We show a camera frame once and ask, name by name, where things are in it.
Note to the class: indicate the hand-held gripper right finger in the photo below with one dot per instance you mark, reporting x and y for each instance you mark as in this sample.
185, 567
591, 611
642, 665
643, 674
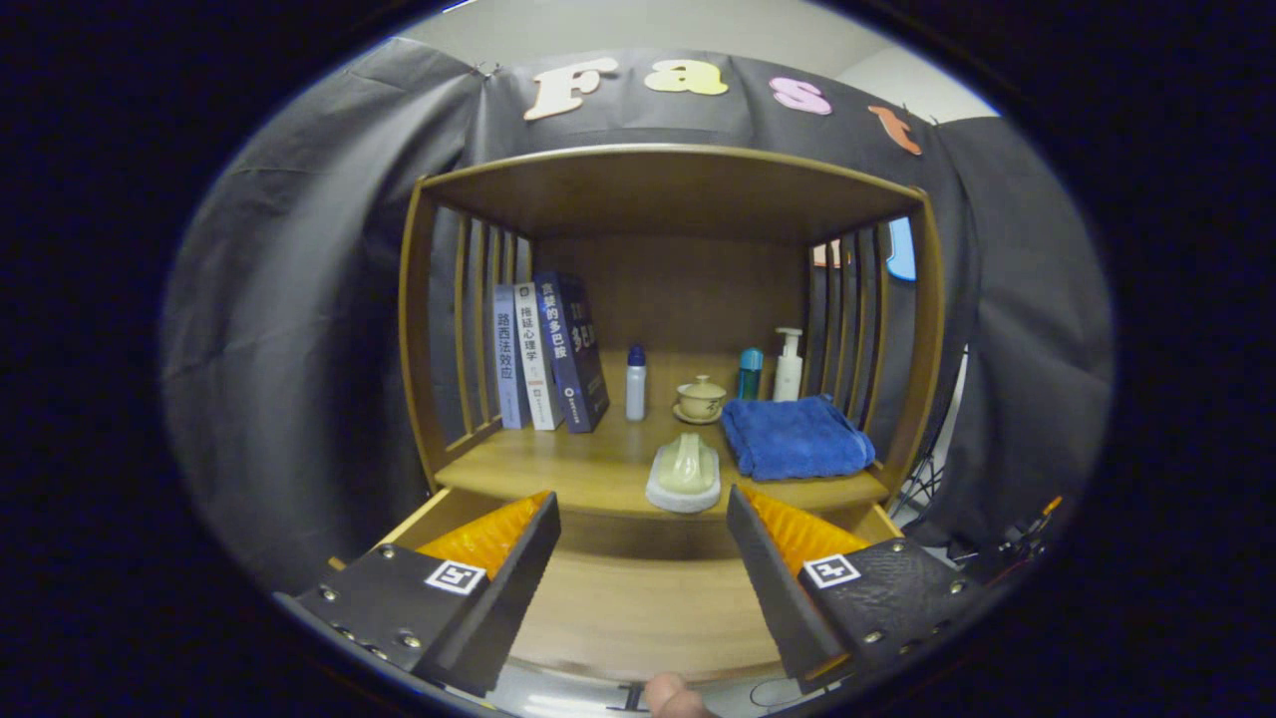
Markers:
773, 588

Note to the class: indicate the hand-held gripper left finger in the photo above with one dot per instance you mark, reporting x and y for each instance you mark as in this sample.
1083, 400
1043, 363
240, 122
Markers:
513, 598

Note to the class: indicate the wooden countertop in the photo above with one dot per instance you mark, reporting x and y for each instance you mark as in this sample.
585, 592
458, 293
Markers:
578, 459

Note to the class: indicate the wooden cabinet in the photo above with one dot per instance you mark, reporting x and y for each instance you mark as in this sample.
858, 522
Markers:
658, 189

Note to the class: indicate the folded blue towel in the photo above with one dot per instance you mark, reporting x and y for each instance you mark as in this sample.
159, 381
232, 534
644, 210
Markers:
797, 439

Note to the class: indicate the black tripod stand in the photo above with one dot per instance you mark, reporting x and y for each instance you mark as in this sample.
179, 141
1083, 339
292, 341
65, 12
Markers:
922, 489

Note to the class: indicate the beige lidded teacup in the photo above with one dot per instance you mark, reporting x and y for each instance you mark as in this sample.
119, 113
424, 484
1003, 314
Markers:
701, 401

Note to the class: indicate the white pump bottle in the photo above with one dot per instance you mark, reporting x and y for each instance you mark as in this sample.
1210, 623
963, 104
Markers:
788, 374

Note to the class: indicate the teal bottle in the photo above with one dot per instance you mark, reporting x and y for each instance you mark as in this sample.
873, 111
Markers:
749, 374

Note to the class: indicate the small white bottle blue cap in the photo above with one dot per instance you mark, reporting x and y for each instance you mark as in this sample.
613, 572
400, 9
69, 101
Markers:
636, 394

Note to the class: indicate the light blue book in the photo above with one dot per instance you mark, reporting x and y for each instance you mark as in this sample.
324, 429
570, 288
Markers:
510, 359

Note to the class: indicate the white book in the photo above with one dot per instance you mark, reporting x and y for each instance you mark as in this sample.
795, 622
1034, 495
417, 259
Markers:
536, 359

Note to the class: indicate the dark blue book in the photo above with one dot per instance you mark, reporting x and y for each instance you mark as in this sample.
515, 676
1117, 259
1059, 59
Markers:
578, 349

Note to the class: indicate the black backdrop cloth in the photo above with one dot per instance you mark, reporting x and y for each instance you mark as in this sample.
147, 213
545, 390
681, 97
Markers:
299, 299

